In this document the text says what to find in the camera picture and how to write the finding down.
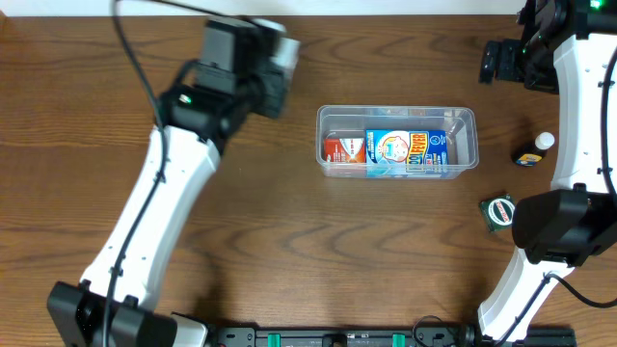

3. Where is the blue cool fever box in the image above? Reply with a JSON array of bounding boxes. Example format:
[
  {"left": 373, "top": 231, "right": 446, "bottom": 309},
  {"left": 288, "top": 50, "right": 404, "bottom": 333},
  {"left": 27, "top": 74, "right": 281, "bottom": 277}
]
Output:
[{"left": 365, "top": 129, "right": 448, "bottom": 178}]

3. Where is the green round-label tin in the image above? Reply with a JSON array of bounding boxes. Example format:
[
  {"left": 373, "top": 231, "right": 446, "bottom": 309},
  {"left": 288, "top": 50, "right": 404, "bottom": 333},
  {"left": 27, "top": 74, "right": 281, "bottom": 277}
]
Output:
[{"left": 479, "top": 194, "right": 516, "bottom": 233}]

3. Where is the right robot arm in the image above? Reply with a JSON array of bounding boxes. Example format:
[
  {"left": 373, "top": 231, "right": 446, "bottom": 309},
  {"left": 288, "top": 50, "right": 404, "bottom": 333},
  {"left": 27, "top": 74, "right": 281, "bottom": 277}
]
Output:
[{"left": 471, "top": 0, "right": 616, "bottom": 346}]

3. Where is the dark bottle white cap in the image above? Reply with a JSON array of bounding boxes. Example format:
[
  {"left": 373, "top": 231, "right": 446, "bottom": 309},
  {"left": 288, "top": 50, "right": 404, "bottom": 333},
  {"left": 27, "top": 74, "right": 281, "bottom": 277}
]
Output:
[{"left": 512, "top": 132, "right": 555, "bottom": 167}]

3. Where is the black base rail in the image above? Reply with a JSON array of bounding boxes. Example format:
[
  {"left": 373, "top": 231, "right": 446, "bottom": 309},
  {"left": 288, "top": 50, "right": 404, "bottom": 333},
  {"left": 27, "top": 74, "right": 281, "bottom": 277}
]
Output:
[{"left": 206, "top": 325, "right": 577, "bottom": 347}]

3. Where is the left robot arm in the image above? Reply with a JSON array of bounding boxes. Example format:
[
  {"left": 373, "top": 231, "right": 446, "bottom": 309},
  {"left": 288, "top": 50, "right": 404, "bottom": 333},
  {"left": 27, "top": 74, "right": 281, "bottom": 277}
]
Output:
[{"left": 47, "top": 16, "right": 300, "bottom": 346}]

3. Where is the clear plastic container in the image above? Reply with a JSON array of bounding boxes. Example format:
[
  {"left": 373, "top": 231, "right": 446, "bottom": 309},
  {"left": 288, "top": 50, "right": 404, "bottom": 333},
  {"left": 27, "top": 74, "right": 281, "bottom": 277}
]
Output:
[{"left": 315, "top": 105, "right": 479, "bottom": 179}]

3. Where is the red medicine box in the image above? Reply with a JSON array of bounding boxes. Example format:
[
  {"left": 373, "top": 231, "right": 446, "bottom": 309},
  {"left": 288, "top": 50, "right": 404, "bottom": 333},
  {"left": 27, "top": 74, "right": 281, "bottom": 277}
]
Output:
[{"left": 323, "top": 138, "right": 365, "bottom": 164}]

